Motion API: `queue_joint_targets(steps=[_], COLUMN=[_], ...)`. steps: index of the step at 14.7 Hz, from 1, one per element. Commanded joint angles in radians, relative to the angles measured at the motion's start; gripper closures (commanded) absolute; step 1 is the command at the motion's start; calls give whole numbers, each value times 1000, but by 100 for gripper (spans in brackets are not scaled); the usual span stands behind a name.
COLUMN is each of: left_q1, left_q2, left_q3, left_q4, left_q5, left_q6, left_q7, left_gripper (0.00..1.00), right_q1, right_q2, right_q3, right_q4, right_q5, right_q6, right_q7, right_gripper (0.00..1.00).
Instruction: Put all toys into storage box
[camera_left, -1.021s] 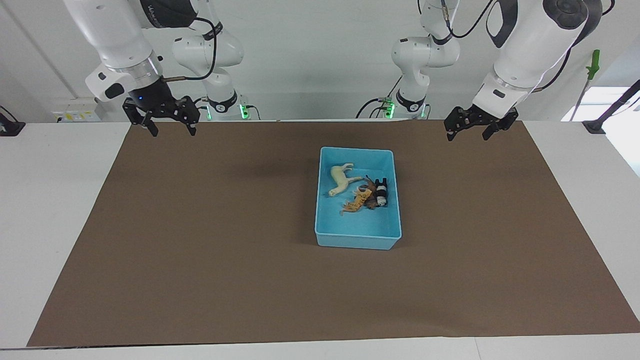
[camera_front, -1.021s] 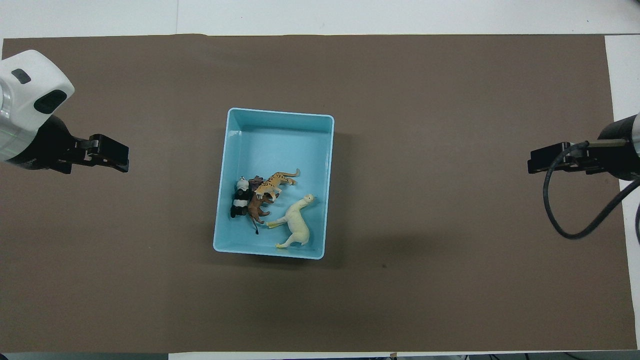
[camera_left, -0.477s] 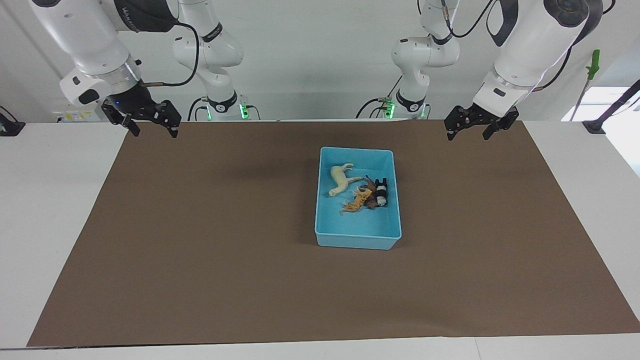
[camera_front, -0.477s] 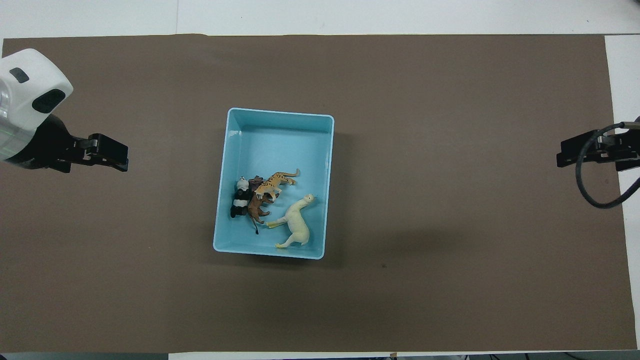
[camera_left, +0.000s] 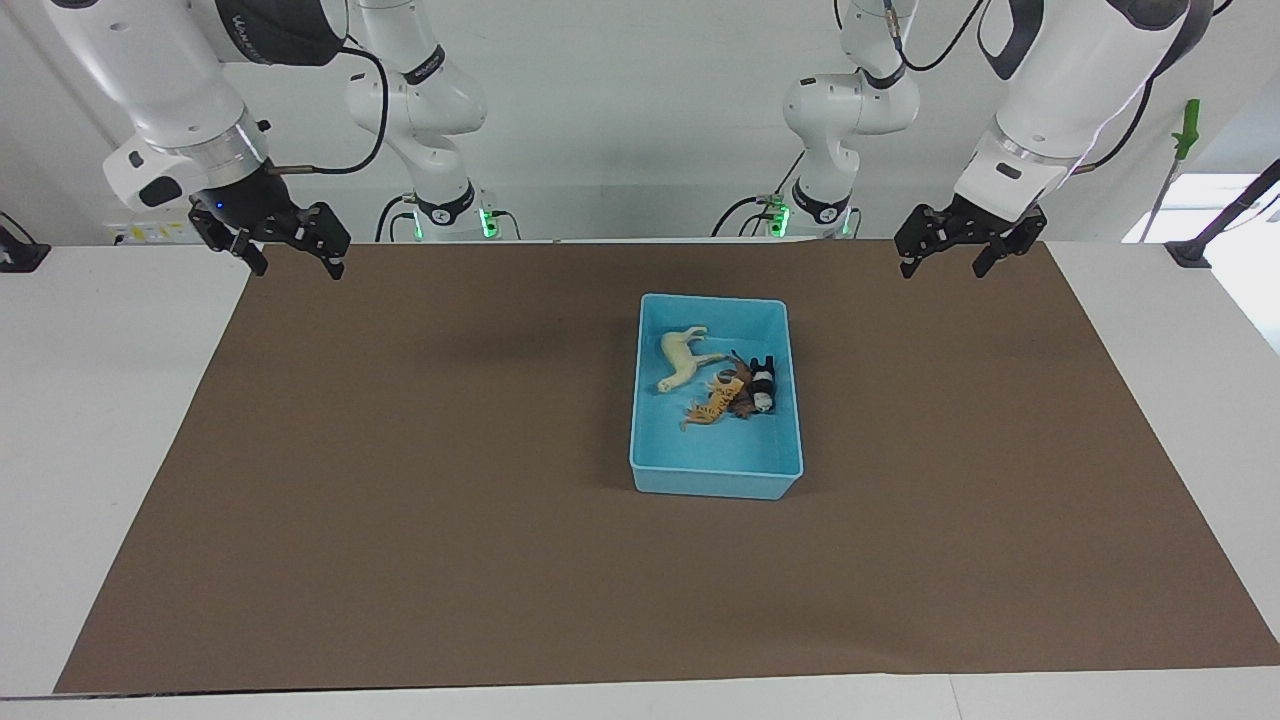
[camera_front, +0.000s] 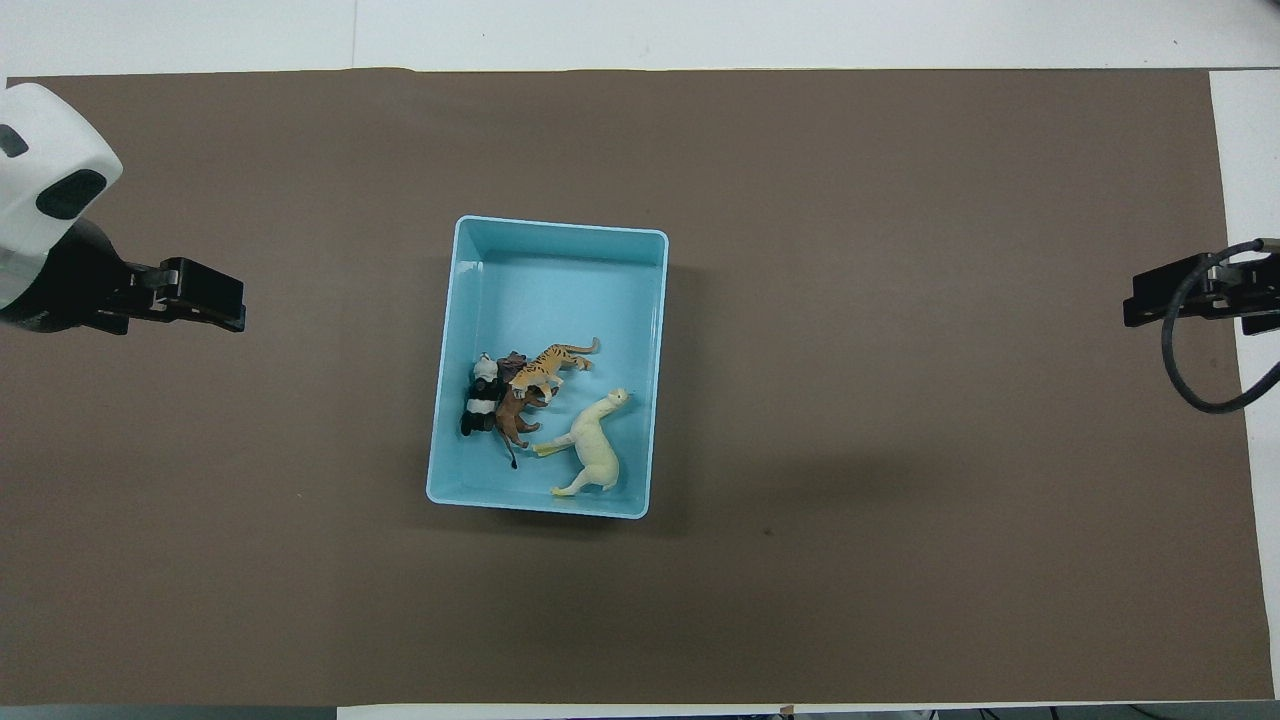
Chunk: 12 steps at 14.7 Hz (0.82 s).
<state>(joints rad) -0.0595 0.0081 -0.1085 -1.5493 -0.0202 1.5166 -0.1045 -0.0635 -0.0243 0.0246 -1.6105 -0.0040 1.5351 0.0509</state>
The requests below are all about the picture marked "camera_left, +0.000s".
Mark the black white panda toy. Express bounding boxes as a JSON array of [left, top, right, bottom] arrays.
[[747, 354, 780, 417]]

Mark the brown lion toy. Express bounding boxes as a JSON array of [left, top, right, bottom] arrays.
[[724, 349, 758, 420]]

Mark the orange striped tiger toy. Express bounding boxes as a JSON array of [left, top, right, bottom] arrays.
[[679, 371, 747, 432]]

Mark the light blue plastic storage box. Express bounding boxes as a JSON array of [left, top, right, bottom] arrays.
[[629, 292, 805, 501]]

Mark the white power strip yellow label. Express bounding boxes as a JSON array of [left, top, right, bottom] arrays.
[[110, 222, 197, 247]]

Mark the brown table mat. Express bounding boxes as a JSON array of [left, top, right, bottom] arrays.
[[55, 240, 1280, 695]]

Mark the black right base cable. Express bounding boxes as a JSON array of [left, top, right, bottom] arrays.
[[374, 193, 422, 244]]

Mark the black base cable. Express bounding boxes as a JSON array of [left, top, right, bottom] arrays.
[[374, 193, 422, 244], [711, 148, 807, 240]]

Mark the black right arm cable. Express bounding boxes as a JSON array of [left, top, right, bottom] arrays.
[[268, 45, 389, 177]]

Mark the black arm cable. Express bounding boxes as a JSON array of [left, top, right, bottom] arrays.
[[268, 45, 389, 177], [1075, 75, 1157, 176]]

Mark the black left base cable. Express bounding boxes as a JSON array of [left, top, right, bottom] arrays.
[[711, 148, 807, 240]]

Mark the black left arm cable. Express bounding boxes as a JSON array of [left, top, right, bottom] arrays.
[[1075, 75, 1157, 176]]

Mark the black clamp mount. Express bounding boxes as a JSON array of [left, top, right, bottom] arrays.
[[0, 212, 52, 274]]

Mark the green handled tool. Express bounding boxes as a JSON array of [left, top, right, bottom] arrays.
[[1140, 98, 1202, 243]]

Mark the black camera stand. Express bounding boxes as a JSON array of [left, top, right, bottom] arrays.
[[1165, 158, 1280, 269]]

